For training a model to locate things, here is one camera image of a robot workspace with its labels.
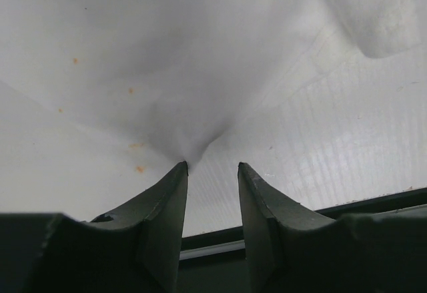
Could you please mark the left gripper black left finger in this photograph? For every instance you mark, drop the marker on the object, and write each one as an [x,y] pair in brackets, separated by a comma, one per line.
[157,215]

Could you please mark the white t shirt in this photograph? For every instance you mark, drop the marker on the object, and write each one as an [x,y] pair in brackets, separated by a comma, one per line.
[326,99]

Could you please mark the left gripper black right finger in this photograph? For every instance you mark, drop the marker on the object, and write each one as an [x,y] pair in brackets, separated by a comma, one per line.
[268,218]

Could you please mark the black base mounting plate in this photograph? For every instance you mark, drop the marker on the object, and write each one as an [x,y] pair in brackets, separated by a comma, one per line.
[376,245]

